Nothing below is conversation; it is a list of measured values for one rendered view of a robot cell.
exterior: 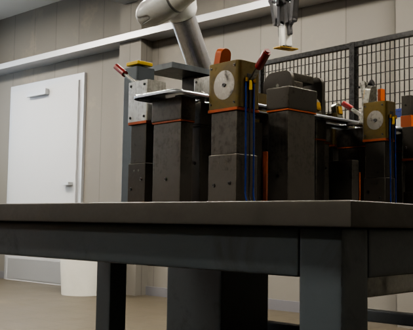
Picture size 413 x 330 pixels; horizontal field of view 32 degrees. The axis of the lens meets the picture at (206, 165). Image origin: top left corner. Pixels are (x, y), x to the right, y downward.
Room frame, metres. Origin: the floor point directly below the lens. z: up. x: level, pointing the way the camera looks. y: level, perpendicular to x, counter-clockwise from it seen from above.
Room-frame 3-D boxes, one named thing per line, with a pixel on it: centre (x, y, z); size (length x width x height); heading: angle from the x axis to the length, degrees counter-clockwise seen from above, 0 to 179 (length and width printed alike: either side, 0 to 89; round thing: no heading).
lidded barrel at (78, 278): (6.67, 1.10, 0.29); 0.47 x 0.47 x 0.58
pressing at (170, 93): (2.32, -0.36, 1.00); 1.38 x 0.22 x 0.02; 133
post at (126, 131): (2.25, 0.21, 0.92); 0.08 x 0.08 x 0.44; 43
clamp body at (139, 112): (2.07, 0.18, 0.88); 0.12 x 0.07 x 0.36; 43
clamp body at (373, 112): (2.24, -0.54, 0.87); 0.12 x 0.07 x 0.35; 43
